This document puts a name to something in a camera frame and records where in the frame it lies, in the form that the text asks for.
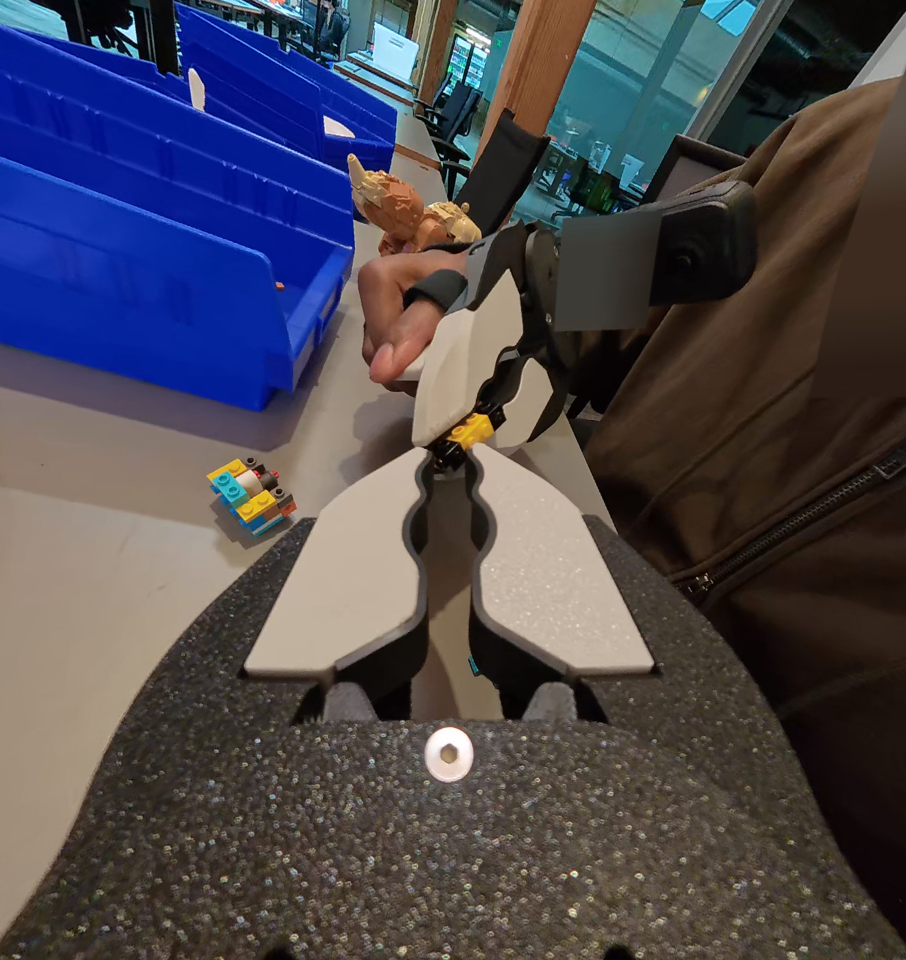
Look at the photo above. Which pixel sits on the white board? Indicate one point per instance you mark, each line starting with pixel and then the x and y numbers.
pixel 396 45

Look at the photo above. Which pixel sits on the yellow and black brick assembly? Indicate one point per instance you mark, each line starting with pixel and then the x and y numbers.
pixel 471 430

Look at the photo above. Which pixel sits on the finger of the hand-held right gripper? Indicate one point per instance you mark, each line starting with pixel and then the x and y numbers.
pixel 531 405
pixel 460 352

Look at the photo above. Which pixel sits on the tan and brown brick dinosaur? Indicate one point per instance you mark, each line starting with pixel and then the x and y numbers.
pixel 393 202

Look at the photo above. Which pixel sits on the multicoloured brick model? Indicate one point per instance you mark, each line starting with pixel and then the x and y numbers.
pixel 250 496

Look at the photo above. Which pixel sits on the wooden column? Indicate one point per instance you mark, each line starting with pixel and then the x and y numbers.
pixel 535 67

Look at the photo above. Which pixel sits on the person in brown jacket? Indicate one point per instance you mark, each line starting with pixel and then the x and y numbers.
pixel 760 525

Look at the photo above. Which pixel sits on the blue storage bin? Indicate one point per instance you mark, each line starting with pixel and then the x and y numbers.
pixel 122 300
pixel 122 142
pixel 288 82

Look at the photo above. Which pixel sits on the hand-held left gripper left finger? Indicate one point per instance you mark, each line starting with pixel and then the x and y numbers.
pixel 333 600

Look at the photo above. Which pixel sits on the person's right forearm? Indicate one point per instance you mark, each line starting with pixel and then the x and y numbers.
pixel 798 187

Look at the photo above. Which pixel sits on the person's right hand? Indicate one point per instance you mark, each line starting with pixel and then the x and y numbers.
pixel 389 315

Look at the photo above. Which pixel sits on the black office chair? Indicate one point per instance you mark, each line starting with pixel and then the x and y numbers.
pixel 453 112
pixel 501 172

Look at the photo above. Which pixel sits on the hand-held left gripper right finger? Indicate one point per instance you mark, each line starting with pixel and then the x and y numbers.
pixel 558 600

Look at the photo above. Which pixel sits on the white pointed piece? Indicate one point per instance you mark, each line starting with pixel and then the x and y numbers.
pixel 195 88
pixel 339 127

